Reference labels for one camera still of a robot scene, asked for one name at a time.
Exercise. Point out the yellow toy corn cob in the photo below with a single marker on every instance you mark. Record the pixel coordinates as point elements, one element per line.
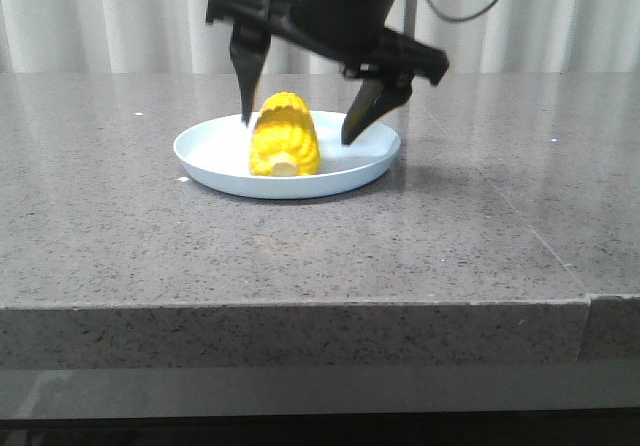
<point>284,141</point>

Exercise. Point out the white pleated curtain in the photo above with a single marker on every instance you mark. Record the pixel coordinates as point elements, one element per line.
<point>126,36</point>

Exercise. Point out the light blue round plate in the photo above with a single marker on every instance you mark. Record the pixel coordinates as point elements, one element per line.
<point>215,153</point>

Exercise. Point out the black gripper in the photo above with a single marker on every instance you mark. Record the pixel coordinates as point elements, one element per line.
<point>351,32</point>

